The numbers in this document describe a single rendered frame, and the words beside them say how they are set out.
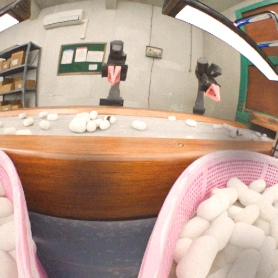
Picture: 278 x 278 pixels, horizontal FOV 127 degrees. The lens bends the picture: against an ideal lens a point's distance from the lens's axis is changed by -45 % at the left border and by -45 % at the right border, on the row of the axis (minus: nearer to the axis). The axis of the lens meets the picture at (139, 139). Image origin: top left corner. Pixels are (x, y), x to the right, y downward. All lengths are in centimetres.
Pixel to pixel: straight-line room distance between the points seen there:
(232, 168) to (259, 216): 7
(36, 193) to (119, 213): 10
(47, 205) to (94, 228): 6
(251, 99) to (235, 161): 86
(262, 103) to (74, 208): 100
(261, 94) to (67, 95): 264
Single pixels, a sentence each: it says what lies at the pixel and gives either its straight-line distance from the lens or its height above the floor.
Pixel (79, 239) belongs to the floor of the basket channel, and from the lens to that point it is 16.
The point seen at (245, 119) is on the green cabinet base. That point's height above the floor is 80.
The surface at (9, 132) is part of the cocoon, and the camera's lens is 30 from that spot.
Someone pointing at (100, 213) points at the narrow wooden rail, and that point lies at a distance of 15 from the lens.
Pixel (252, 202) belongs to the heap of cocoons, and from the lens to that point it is 15.
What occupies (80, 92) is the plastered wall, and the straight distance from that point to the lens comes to 243.
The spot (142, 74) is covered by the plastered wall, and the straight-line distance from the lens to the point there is 243.
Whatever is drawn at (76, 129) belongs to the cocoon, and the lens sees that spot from 24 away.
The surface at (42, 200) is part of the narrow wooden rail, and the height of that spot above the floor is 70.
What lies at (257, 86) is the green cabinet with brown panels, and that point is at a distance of 101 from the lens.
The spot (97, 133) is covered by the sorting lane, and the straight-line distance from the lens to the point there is 24.
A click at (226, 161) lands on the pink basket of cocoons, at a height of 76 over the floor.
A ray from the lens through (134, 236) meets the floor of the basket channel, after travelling 15.
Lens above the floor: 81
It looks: 19 degrees down
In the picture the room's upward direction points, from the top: 6 degrees clockwise
